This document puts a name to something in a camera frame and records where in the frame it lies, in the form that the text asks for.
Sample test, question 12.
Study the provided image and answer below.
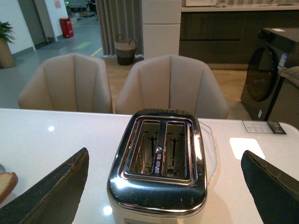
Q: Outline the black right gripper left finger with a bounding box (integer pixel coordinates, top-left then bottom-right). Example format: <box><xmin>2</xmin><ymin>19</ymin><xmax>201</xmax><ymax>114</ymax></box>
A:
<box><xmin>0</xmin><ymin>148</ymin><xmax>89</xmax><ymax>224</ymax></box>

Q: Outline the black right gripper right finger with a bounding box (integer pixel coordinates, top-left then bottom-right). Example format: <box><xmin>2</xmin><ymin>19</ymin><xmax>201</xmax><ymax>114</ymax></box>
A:
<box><xmin>241</xmin><ymin>150</ymin><xmax>299</xmax><ymax>224</ymax></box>

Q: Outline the slice of bread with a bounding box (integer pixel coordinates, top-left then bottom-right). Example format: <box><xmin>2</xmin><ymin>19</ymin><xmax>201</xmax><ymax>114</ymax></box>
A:
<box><xmin>0</xmin><ymin>172</ymin><xmax>18</xmax><ymax>203</ymax></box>

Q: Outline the black white label card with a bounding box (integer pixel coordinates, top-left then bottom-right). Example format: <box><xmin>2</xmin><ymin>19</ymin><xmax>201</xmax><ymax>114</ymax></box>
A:
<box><xmin>242</xmin><ymin>120</ymin><xmax>286</xmax><ymax>134</ymax></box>

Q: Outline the dark front-load washing machine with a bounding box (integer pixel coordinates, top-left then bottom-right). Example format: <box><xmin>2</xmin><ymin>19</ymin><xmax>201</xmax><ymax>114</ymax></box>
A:
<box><xmin>241</xmin><ymin>28</ymin><xmax>299</xmax><ymax>121</ymax></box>

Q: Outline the chrome white two-slot toaster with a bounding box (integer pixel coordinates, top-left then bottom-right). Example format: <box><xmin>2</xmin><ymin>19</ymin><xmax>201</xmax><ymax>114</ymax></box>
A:
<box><xmin>107</xmin><ymin>109</ymin><xmax>207</xmax><ymax>224</ymax></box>

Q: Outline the left beige chair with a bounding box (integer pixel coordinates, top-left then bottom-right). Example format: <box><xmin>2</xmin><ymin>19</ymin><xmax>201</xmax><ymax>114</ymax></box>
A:
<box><xmin>18</xmin><ymin>53</ymin><xmax>113</xmax><ymax>113</ymax></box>

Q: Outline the beige chair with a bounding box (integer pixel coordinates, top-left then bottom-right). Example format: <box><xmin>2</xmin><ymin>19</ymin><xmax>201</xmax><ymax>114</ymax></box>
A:
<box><xmin>115</xmin><ymin>55</ymin><xmax>229</xmax><ymax>119</ymax></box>
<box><xmin>18</xmin><ymin>53</ymin><xmax>113</xmax><ymax>113</ymax></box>

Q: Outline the beige cloth on washer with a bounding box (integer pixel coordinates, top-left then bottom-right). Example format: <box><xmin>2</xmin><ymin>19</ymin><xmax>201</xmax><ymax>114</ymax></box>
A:
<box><xmin>278</xmin><ymin>66</ymin><xmax>299</xmax><ymax>86</ymax></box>

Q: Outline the potted green plant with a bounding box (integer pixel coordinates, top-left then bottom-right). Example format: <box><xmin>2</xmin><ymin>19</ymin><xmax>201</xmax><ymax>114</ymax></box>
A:
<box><xmin>0</xmin><ymin>22</ymin><xmax>15</xmax><ymax>69</ymax></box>

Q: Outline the right beige chair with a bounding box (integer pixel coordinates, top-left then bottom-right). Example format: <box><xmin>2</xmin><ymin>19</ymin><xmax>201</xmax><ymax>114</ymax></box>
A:
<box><xmin>115</xmin><ymin>55</ymin><xmax>229</xmax><ymax>119</ymax></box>

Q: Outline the woven laundry basket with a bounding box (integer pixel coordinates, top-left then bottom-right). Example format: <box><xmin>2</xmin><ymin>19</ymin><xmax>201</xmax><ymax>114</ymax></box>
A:
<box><xmin>114</xmin><ymin>34</ymin><xmax>136</xmax><ymax>65</ymax></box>

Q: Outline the dark kitchen counter cabinet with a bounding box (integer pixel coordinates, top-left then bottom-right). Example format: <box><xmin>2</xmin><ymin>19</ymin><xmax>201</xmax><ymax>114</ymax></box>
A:
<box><xmin>179</xmin><ymin>9</ymin><xmax>299</xmax><ymax>64</ymax></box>

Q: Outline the grey curtain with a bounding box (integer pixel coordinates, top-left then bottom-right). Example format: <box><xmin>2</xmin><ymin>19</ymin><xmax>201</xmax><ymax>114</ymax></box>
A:
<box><xmin>95</xmin><ymin>0</ymin><xmax>143</xmax><ymax>56</ymax></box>

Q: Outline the white pillar cabinet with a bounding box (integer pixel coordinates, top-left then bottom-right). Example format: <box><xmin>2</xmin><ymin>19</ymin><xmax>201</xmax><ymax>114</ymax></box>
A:
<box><xmin>141</xmin><ymin>0</ymin><xmax>182</xmax><ymax>59</ymax></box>

